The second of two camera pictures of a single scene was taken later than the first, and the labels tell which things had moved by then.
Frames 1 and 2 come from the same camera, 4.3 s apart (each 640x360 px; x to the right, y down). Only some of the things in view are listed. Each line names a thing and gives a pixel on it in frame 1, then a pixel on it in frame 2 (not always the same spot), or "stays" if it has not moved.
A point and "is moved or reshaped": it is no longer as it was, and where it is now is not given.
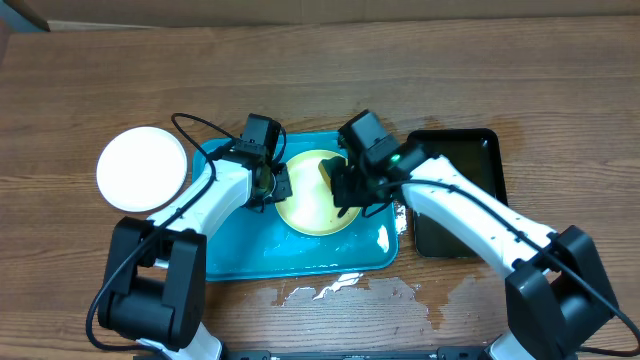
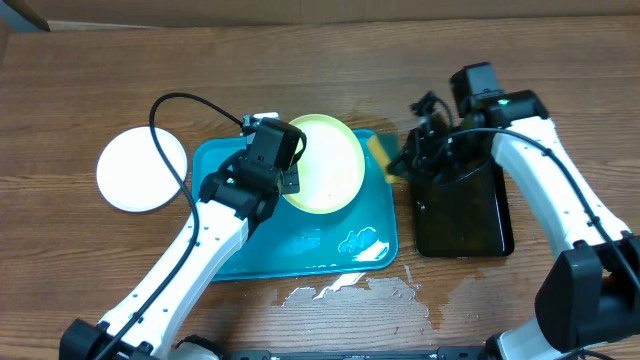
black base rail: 344,354 stays
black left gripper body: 279,187 to 290,182
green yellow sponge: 329,166 is moved or reshaped
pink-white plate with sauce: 141,169 stays
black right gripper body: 356,193 to 440,159
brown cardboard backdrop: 213,13 stays
